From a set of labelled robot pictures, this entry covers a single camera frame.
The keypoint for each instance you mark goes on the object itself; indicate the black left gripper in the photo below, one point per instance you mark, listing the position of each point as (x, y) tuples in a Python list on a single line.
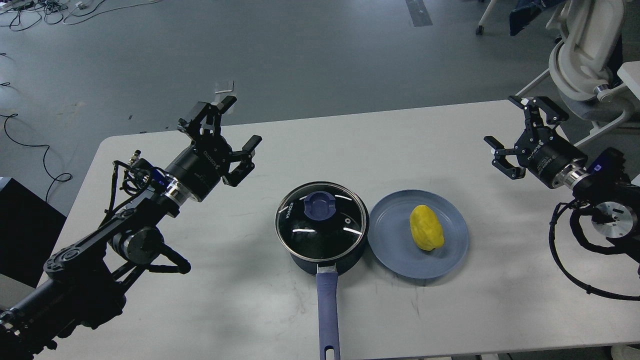
[(209, 158)]

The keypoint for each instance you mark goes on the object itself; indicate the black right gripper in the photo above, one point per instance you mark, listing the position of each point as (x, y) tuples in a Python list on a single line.
[(547, 155)]

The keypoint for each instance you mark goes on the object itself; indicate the glass pot lid blue knob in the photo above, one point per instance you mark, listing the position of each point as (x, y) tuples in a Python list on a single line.
[(321, 221)]

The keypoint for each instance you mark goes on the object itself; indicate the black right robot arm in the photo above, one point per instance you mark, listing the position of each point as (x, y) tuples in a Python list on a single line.
[(604, 215)]

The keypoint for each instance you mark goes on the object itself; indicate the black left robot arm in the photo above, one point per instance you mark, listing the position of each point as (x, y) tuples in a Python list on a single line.
[(87, 281)]

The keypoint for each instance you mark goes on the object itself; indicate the white office chair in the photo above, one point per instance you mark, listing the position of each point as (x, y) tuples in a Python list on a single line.
[(583, 67)]

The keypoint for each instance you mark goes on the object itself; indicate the blue cloth on chair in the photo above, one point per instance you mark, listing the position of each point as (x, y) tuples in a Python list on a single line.
[(526, 11)]

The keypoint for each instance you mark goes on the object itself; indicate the dark blue saucepan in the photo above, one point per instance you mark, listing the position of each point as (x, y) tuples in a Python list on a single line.
[(326, 277)]

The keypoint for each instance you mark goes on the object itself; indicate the blue round plate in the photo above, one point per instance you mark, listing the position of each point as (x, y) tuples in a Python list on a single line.
[(392, 243)]

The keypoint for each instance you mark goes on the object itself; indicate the black box at left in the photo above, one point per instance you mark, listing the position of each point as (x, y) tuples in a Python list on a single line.
[(29, 230)]

